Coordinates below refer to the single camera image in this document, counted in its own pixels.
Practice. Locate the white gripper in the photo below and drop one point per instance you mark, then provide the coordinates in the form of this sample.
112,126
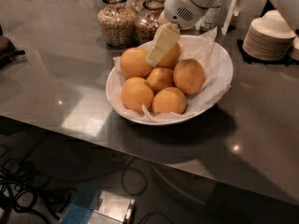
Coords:
179,10

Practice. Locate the orange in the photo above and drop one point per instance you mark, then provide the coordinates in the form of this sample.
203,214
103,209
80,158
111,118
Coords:
133,63
171,57
189,76
136,92
169,100
160,78

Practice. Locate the white ceramic bowl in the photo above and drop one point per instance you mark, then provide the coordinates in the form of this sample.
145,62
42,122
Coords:
222,66

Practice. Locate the right glass grain jar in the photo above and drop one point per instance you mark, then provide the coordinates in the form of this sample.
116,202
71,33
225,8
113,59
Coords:
146,22

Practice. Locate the glass grain jar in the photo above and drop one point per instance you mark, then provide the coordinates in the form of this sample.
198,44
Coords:
117,23
146,22

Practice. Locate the white paper liner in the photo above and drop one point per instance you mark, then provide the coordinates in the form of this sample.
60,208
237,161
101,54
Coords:
211,78

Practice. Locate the clear glass bottle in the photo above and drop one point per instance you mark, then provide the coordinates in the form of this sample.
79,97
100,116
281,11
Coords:
209,21

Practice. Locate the left glass grain jar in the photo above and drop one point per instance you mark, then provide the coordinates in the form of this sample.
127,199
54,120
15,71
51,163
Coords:
117,23

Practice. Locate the stack of white plates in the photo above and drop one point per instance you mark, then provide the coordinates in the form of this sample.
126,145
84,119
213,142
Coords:
269,37

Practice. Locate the black mat under plates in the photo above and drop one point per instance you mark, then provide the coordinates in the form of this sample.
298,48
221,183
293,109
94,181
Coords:
286,61

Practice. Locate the dark brown object at left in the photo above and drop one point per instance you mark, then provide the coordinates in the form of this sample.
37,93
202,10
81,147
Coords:
8,52

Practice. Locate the blue and metal box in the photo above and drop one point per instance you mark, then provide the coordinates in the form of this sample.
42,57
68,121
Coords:
98,206

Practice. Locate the white stand frame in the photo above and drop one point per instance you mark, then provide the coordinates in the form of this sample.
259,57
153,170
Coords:
232,11

